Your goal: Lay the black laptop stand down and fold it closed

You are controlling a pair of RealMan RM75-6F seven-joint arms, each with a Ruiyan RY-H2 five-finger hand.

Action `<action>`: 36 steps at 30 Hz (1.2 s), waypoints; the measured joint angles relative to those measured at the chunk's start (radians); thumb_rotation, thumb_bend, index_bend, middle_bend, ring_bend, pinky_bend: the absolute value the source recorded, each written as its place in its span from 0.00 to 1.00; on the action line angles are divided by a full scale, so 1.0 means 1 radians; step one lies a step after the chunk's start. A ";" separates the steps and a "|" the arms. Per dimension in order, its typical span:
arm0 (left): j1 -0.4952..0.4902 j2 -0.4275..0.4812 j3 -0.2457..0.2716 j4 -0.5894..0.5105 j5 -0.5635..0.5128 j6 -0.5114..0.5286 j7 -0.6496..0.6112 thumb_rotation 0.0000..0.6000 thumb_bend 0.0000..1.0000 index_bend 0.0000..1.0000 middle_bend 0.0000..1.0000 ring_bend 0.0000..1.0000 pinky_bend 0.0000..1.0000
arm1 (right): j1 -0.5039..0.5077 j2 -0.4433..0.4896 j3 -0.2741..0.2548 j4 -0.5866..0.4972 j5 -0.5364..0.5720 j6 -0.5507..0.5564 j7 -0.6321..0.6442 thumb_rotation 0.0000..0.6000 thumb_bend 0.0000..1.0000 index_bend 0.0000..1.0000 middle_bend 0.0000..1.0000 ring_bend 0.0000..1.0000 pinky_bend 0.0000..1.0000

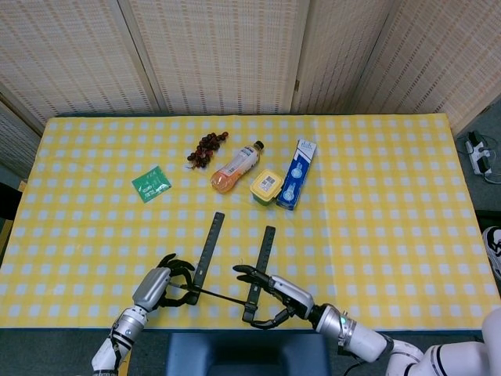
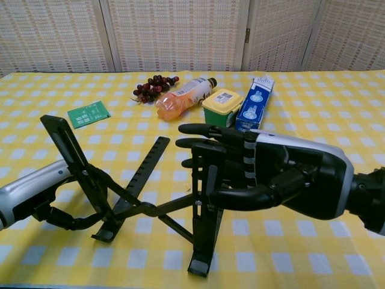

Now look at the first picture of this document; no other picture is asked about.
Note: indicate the green snack packet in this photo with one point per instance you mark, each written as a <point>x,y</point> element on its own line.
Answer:
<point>152,184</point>

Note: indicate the woven folding screen panel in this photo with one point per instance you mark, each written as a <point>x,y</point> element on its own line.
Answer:
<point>442,55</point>
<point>336,58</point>
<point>66,51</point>
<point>219,51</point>
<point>15,133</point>

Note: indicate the black folding laptop stand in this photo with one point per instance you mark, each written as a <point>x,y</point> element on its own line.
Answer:
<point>209,246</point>

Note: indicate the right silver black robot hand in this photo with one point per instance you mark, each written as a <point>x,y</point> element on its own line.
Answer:
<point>291,293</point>

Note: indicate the yellow checkered tablecloth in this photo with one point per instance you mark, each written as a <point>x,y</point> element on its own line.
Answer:
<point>372,235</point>

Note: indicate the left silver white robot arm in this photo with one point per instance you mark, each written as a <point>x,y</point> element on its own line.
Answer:
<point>125,329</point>

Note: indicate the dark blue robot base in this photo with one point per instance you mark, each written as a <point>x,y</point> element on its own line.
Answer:
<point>246,356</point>

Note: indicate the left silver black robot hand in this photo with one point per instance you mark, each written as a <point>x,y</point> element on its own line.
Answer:
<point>150,290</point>

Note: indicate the white power strip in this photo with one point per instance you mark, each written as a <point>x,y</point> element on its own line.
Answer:
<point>478,154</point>

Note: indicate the white and black sneaker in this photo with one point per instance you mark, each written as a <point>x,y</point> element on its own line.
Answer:
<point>494,250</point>

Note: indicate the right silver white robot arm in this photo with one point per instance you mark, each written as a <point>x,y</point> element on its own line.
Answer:
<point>372,340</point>

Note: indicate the green tub with yellow lid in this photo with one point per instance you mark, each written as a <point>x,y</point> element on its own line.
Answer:
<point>266,186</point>

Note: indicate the dark red grape bunch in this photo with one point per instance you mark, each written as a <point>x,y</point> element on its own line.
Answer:
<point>205,149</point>

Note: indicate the orange drink plastic bottle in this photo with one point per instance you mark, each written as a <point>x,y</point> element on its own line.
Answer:
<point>235,168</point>

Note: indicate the blue and white carton box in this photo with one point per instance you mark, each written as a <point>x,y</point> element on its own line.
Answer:
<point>297,172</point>

